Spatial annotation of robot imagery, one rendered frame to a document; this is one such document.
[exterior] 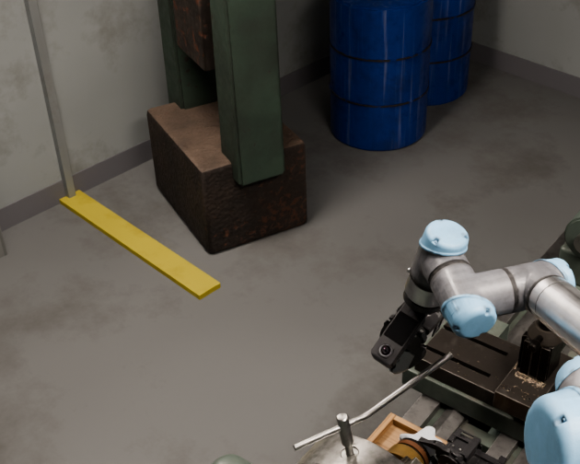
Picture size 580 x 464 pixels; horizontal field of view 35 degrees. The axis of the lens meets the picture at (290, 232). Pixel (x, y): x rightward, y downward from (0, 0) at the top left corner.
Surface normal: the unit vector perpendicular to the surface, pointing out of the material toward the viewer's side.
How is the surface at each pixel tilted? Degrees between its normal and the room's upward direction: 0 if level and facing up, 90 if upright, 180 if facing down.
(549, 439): 83
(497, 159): 0
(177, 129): 0
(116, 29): 90
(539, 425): 83
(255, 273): 0
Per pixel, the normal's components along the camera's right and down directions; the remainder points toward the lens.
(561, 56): -0.71, 0.43
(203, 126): -0.04, -0.81
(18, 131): 0.70, 0.40
